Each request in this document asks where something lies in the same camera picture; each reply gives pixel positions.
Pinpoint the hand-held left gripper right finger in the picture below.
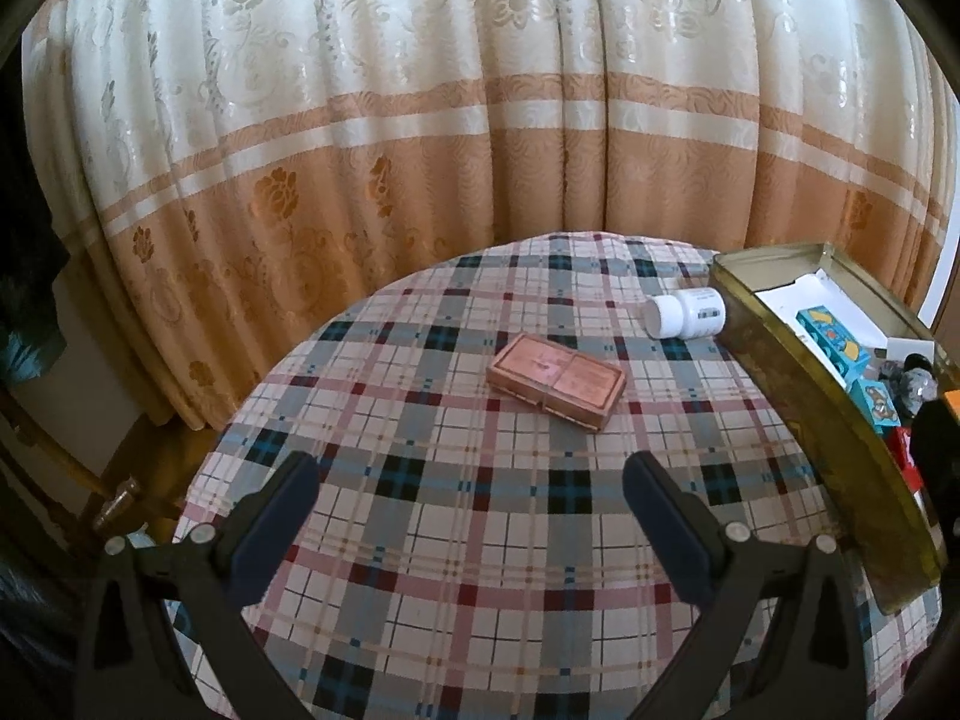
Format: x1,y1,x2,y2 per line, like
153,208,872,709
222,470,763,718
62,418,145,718
622,452,893,720

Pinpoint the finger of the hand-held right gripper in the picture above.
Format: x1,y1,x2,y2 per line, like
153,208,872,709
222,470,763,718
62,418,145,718
910,397,960,541

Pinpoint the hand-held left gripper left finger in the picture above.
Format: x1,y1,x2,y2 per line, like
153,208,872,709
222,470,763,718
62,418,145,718
75,452,321,720

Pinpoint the red ice cream toy block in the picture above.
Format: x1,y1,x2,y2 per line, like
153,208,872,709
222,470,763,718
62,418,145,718
885,426,925,496

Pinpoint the grey and black toy figure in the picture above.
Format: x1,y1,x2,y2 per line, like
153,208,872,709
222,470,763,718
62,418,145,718
877,352,942,421

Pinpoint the blue bear picture toy block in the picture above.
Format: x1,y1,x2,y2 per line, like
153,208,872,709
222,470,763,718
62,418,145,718
850,377,905,434

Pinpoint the gold metal tin box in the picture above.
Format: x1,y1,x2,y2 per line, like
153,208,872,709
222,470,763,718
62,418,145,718
709,241,953,616

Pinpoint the large blue star toy block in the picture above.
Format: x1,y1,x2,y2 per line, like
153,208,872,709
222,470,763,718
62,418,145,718
795,306,872,389

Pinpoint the pink box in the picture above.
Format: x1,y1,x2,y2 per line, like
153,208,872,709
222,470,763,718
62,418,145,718
486,334,627,434

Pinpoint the plaid tablecloth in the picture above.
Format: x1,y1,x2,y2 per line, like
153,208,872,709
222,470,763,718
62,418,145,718
169,231,946,720

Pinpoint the white paper sheet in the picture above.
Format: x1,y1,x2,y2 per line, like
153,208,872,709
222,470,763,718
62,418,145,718
752,268,891,361

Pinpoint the white pill bottle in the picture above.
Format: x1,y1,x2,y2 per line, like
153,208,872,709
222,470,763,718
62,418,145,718
645,286,727,340

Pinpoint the dark teal cloth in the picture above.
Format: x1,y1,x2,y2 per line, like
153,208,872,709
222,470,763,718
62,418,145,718
0,225,72,391

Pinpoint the cream and orange floral curtain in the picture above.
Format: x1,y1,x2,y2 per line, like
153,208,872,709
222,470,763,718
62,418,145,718
22,0,960,432

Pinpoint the golden wooden chair frame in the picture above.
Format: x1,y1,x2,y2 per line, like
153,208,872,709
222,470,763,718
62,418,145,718
0,390,188,541

